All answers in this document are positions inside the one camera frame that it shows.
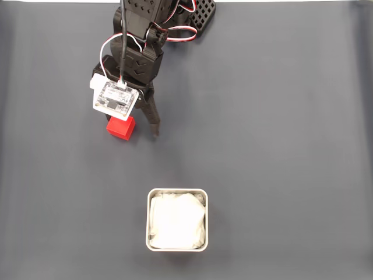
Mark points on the white wrist camera board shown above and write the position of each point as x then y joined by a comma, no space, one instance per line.
115,99

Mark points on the white square metal box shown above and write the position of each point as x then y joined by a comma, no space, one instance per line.
147,221

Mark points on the red cube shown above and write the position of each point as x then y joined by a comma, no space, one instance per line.
121,128

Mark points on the white crumpled tissue paper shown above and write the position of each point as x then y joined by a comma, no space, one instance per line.
177,223

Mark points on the dark grey table mat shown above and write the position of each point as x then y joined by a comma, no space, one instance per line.
262,146

